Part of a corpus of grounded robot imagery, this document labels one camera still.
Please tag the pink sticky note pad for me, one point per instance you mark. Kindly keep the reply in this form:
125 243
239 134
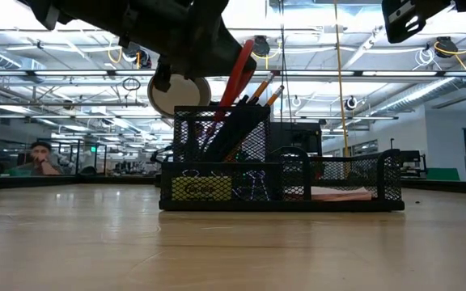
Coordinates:
338 195

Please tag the black robot station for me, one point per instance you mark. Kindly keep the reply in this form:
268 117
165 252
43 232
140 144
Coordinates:
413 159

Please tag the black mesh desk organizer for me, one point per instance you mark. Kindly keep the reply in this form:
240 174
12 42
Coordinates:
281 205

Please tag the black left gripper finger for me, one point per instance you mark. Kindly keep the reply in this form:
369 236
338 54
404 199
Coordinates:
217 48

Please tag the green mat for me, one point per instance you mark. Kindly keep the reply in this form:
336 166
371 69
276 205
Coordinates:
443 174

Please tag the orange pencil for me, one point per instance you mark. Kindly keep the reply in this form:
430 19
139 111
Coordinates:
264 87
275 95

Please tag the black cage frame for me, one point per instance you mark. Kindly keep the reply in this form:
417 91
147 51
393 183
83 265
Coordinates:
81 155

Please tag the yellow eraser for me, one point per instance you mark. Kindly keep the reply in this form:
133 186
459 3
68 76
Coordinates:
200 188

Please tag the person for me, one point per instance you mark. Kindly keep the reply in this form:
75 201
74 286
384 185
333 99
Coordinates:
39 161

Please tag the black hanging monitor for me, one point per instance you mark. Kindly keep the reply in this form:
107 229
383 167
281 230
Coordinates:
297 137

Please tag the black pen with white print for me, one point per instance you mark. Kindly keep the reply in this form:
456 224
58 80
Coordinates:
233 129

